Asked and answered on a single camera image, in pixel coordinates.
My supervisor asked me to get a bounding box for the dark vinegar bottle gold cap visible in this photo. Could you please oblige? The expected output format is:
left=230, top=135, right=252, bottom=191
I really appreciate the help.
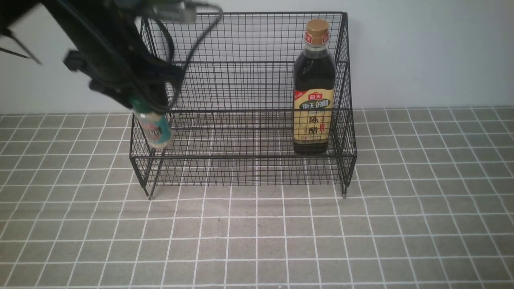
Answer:
left=293, top=19, right=336, bottom=155

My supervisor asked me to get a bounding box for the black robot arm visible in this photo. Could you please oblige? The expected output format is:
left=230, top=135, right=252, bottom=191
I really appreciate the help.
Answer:
left=1, top=0, right=186, bottom=113

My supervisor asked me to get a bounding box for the black wire mesh shelf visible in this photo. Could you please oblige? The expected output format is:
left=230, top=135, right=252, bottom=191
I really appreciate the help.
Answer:
left=130, top=11, right=357, bottom=198

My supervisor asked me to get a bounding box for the black cable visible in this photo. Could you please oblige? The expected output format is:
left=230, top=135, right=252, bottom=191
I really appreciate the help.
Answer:
left=137, top=3, right=224, bottom=114

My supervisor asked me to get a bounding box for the green-capped white pepper bottle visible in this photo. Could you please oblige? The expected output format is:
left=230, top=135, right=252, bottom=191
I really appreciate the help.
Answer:
left=129, top=96, right=172, bottom=149

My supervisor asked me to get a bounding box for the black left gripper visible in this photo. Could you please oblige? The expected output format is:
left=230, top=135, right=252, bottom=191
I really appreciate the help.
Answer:
left=63, top=40, right=183, bottom=113

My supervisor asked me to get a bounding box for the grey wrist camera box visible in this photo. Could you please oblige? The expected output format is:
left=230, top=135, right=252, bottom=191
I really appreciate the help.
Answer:
left=134, top=0, right=197, bottom=22

